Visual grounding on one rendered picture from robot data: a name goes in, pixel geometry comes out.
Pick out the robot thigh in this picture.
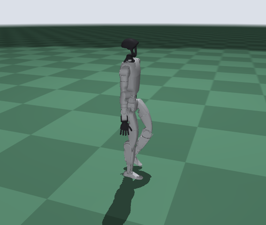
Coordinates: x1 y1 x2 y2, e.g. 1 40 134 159
124 107 139 149
137 98 152 138

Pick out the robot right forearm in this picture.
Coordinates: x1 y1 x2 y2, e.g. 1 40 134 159
120 92 128 121

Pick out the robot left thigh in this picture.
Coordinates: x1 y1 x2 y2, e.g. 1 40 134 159
137 98 152 138

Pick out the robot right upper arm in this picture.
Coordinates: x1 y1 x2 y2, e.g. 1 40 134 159
119 66 131 99

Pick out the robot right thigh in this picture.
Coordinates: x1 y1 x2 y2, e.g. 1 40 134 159
124 107 139 149

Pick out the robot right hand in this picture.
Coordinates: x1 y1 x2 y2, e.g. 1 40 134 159
120 116 132 136

